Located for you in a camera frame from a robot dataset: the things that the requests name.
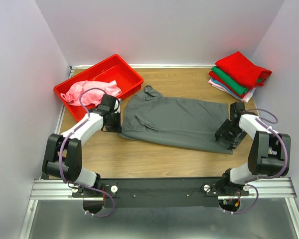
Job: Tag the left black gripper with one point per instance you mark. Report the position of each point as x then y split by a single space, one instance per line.
117 128

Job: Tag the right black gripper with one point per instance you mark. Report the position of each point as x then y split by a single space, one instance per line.
222 131

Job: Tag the grey t-shirt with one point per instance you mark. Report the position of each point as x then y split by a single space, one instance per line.
172 121

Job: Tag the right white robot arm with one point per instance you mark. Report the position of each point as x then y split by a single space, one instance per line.
269 154

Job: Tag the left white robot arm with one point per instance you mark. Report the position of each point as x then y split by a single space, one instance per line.
63 154

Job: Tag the folded pink t-shirt bottom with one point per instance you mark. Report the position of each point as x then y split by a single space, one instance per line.
244 99

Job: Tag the folded blue t-shirt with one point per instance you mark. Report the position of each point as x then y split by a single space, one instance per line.
224 86

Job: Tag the red plastic tray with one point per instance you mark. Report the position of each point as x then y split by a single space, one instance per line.
113 68

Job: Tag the folded green t-shirt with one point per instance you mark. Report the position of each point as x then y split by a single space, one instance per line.
230 81

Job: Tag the folded red t-shirt lower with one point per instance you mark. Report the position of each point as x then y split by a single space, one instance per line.
212 74

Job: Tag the folded red t-shirt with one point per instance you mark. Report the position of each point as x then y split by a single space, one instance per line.
212 74
243 71

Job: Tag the folded red t-shirt top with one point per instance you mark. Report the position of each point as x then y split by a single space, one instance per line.
243 71

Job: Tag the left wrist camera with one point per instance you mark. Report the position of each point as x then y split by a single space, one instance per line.
117 105

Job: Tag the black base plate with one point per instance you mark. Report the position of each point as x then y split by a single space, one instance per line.
159 202

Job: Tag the aluminium front frame rail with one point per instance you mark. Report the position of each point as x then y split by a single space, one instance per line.
179 187

